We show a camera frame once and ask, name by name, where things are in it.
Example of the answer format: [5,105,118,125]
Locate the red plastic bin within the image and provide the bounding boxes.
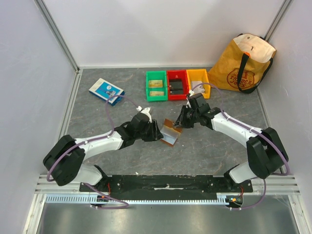
[166,70,189,101]

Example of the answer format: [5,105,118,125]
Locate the green plastic bin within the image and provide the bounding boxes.
[146,71,168,102]

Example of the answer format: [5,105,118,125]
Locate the blue and white box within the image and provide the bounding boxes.
[89,78,125,106]

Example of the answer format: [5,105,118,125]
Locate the gold card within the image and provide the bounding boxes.
[148,79,163,88]
[149,91,164,97]

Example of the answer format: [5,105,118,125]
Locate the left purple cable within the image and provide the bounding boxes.
[46,95,143,210]

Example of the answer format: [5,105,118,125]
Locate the black cards in red bin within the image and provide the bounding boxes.
[169,79,184,95]

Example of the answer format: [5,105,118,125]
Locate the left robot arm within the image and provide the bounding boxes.
[43,112,163,192]

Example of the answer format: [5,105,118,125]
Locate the brown leather card holder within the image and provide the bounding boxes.
[160,118,182,147]

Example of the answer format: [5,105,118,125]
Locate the yellow plastic bin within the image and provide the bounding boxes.
[186,69,211,99]

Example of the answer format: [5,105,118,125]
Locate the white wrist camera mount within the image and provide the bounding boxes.
[136,106,152,123]
[186,90,194,108]

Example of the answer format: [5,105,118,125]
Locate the gold card upper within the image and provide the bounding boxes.
[148,79,163,88]

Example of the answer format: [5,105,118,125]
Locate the slotted cable duct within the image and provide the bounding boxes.
[45,194,231,205]

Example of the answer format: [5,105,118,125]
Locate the silver card in yellow bin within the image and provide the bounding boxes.
[191,80,205,94]

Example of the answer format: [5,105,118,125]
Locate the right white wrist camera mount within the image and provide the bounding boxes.
[186,90,194,108]

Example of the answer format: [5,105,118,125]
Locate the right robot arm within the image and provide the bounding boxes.
[174,94,289,192]

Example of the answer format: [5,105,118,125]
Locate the gold card lower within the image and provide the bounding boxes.
[149,91,164,97]

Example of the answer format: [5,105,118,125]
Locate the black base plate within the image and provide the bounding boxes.
[93,175,253,200]

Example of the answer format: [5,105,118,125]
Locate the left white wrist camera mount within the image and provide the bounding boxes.
[136,106,152,123]

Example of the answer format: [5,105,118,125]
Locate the yellow Trader Joe's tote bag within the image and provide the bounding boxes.
[208,34,276,94]

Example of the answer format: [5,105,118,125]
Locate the aluminium frame rail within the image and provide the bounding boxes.
[35,175,300,195]

